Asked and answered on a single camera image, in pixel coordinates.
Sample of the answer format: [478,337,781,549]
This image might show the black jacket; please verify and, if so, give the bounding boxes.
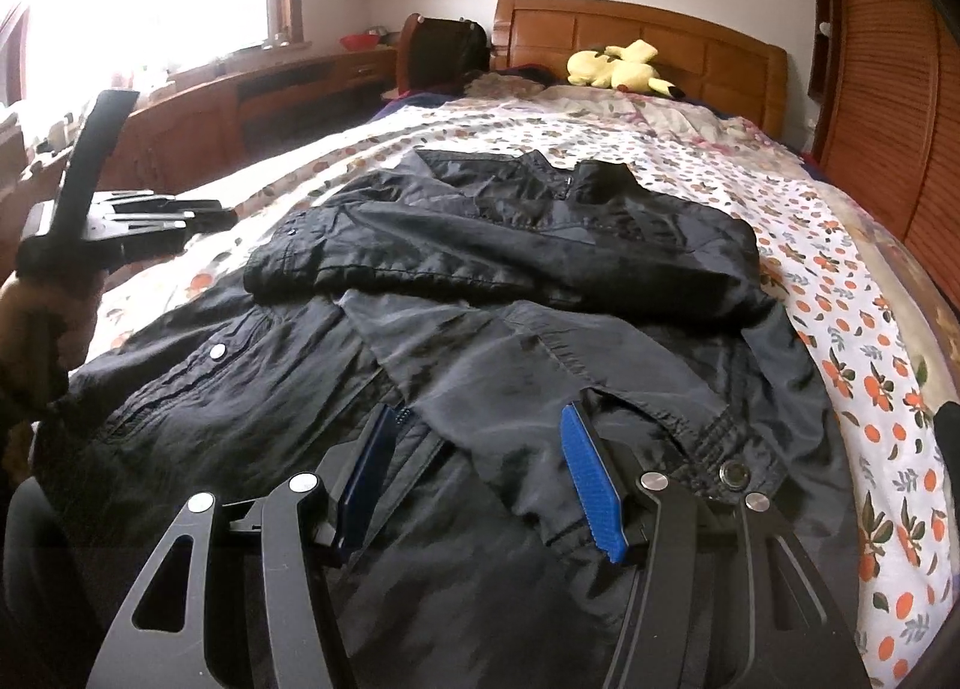
[34,150,859,687]

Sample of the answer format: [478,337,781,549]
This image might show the person's left hand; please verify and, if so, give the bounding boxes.
[2,272,106,431]

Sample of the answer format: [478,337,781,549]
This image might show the wooden desk counter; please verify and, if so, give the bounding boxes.
[0,43,399,264]

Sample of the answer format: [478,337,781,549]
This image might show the orange print bed sheet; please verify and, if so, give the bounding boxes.
[93,86,958,687]

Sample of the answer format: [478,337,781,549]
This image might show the floral quilt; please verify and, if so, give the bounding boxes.
[464,74,958,403]

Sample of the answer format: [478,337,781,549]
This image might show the red bowl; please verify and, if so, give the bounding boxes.
[338,33,381,52]

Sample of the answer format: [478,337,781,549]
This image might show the dark garment on bed edge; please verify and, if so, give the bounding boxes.
[934,402,960,486]

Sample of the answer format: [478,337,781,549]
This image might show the dark wooden chair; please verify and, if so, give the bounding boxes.
[395,13,490,96]

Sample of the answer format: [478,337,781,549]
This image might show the yellow plush toy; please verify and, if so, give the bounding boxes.
[566,40,686,101]

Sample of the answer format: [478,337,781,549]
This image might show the wooden headboard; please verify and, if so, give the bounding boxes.
[490,0,790,143]

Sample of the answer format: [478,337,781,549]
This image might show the wooden louvred wardrobe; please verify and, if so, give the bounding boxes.
[815,0,958,304]

